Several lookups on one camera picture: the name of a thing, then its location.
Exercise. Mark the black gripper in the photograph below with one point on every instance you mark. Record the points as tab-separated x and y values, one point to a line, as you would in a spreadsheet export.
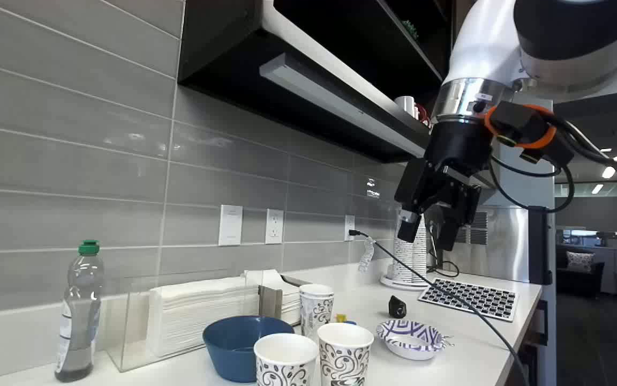
454	151

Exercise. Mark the blue patterned paper bowl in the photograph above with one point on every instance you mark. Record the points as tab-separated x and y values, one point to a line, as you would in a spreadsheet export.
411	352
407	330

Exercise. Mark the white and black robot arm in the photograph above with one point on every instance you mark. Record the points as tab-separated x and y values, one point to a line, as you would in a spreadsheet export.
536	43

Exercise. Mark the dark blue bowl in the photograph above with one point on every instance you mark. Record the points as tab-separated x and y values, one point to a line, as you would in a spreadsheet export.
234	349

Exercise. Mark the white paper napkin stack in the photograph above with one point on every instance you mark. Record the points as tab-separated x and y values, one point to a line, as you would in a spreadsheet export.
194	314

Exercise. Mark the white countertop appliance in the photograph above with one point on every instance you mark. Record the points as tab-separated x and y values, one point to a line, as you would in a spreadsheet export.
403	265

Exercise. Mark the stainless steel refrigerator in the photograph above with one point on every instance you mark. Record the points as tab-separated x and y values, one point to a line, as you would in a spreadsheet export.
513	243

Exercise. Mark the black white checkered mat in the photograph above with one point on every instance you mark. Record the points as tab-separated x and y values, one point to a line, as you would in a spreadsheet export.
477	298

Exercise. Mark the small black rounded object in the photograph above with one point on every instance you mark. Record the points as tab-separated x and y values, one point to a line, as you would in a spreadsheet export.
396	307

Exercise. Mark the white mug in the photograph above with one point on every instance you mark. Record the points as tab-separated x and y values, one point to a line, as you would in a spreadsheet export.
407	106

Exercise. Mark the small yellow object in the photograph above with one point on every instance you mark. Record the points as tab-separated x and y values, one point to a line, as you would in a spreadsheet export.
343	319

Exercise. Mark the floral print paper cup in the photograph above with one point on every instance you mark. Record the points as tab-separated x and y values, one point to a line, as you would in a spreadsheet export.
315	307
284	365
343	357

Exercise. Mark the dark sofa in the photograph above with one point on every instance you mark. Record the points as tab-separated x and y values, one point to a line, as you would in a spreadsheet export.
580	275

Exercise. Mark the under cabinet light bar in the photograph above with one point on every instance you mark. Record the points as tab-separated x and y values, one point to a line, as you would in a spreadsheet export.
337	97

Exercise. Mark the ceiling light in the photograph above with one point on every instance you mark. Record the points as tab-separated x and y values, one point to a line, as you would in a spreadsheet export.
608	172

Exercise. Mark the clear acrylic napkin holder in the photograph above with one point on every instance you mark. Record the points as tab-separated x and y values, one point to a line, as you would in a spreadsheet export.
126	329

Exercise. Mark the clear bottle green cap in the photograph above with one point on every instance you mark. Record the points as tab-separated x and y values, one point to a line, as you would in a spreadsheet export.
77	323

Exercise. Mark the white wall outlet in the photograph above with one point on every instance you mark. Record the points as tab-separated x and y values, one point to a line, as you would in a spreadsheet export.
230	223
349	223
275	226

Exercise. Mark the black wrist camera orange mount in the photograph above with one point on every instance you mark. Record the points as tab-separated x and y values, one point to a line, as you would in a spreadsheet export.
526	129

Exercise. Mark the dark wall cabinet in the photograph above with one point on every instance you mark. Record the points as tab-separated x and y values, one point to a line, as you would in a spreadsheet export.
337	35

